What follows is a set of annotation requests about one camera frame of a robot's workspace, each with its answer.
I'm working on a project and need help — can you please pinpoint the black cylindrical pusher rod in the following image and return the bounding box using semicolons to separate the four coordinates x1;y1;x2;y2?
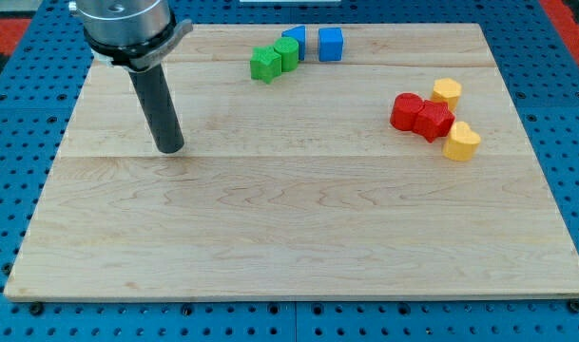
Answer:
129;65;184;154

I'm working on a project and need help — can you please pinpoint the blue cube block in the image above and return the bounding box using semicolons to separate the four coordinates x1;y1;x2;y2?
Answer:
318;28;344;62

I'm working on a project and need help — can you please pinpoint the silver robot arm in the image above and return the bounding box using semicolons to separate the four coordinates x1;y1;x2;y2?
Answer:
68;0;193;154

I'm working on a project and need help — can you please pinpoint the green star block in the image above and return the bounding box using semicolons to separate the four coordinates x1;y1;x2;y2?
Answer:
250;46;281;84

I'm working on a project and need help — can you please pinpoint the green cylinder block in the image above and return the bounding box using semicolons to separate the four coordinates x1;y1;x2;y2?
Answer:
273;37;299;72

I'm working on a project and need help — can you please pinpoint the blue triangle block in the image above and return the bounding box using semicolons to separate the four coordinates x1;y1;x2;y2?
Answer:
281;26;306;61

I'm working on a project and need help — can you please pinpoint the wooden board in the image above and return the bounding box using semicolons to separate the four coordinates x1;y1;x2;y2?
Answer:
4;24;579;302

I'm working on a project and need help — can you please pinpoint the red cylinder block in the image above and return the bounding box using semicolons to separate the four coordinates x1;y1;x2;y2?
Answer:
390;92;424;131

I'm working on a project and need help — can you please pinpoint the red star block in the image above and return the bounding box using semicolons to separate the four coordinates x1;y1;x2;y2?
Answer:
412;100;455;143

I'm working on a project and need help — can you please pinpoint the yellow hexagon block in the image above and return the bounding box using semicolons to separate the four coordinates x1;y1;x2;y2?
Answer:
430;78;462;112

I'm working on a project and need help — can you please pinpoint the yellow heart block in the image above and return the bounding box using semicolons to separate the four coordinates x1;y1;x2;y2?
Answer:
442;122;481;162

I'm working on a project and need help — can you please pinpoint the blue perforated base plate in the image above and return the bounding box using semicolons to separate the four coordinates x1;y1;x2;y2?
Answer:
0;1;579;341

